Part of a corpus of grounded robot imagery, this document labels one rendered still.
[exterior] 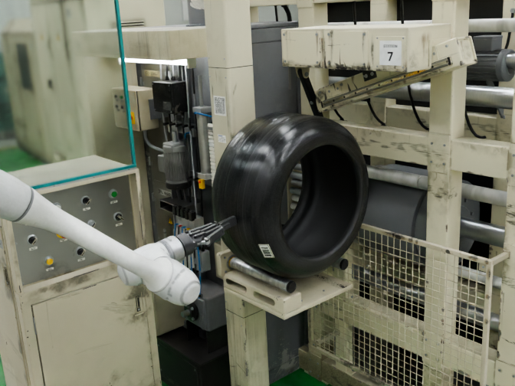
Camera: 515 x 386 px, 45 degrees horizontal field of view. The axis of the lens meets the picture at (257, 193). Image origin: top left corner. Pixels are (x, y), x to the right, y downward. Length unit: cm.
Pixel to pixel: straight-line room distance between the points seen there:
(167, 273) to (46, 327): 89
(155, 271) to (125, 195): 89
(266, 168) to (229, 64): 50
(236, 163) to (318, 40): 57
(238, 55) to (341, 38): 39
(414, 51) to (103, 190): 130
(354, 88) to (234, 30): 51
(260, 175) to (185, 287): 50
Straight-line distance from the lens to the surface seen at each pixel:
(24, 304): 252
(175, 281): 180
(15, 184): 166
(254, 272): 239
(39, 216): 171
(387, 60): 219
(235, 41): 242
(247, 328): 272
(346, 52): 231
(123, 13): 553
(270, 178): 207
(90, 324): 267
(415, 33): 217
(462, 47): 223
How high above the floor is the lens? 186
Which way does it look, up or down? 16 degrees down
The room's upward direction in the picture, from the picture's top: 3 degrees counter-clockwise
